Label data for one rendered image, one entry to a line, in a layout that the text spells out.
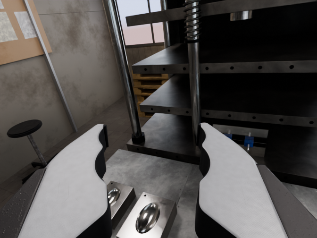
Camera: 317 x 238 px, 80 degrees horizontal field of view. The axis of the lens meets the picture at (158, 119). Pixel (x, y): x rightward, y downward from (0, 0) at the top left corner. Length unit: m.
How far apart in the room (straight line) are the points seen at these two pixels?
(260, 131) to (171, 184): 0.52
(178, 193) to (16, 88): 2.50
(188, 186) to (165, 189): 0.11
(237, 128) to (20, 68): 2.65
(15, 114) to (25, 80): 0.45
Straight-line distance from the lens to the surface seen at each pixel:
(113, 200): 0.93
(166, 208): 0.81
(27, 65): 3.07
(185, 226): 0.85
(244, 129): 1.09
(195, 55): 0.94
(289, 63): 0.97
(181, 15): 1.02
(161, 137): 1.32
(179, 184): 0.97
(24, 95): 3.03
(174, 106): 1.14
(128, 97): 1.16
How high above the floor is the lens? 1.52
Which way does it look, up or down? 28 degrees down
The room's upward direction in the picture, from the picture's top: 9 degrees counter-clockwise
